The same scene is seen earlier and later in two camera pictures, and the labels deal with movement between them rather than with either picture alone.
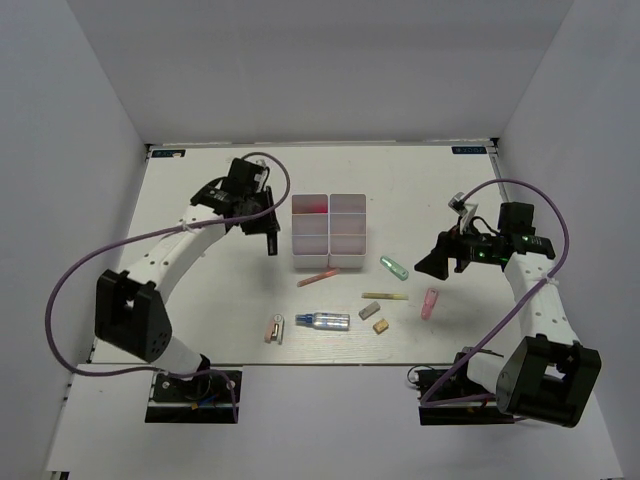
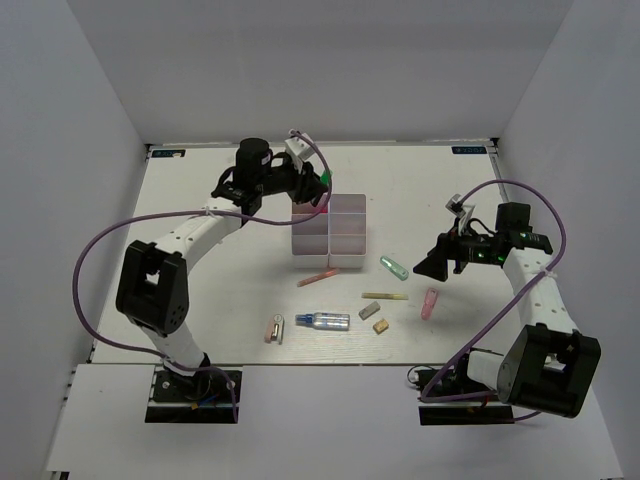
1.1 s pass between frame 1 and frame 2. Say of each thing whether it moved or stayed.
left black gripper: moved
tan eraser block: stayed
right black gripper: stayed
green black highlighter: moved
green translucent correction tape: stayed
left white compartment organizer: stayed
